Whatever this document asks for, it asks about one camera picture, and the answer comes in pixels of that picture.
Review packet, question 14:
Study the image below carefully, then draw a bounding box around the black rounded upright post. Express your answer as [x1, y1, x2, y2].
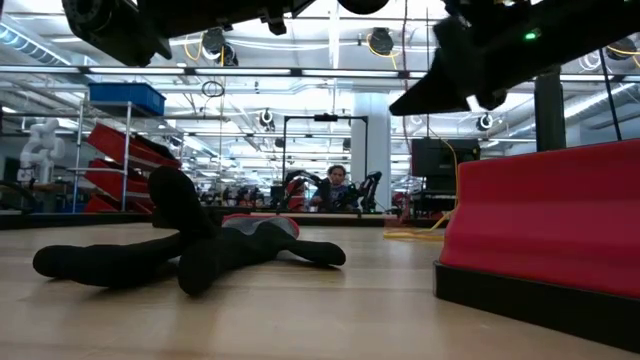
[533, 69, 567, 152]

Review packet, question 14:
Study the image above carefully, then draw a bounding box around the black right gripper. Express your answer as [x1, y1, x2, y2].
[389, 0, 551, 117]

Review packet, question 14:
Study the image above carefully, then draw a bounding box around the metal rack with red bins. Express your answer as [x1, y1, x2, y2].
[69, 99, 184, 215]

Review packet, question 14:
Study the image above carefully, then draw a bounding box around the yellow hanging cable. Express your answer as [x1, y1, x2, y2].
[439, 137, 460, 211]

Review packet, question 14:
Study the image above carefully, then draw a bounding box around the thin yellow cord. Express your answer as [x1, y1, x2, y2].
[383, 208, 455, 241]

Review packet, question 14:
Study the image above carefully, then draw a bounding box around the red square box grey lid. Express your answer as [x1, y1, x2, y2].
[432, 137, 640, 352]

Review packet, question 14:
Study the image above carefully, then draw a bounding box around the blue plastic bin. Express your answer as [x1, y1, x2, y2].
[88, 82, 167, 117]

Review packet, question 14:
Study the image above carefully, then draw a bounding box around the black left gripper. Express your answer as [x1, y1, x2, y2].
[219, 0, 316, 36]

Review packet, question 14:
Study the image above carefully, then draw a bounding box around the black monitor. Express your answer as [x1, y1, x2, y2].
[410, 137, 481, 179]

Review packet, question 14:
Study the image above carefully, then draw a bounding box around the person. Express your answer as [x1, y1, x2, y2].
[308, 164, 362, 212]

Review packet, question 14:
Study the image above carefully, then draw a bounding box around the black background robot station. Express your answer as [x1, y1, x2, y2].
[272, 113, 384, 214]

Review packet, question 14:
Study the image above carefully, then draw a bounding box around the black ceiling cord reel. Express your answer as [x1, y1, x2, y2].
[366, 27, 399, 69]
[604, 37, 640, 69]
[201, 27, 240, 67]

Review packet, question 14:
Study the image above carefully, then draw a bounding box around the black glove grey red cuff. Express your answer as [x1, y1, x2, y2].
[32, 165, 347, 296]

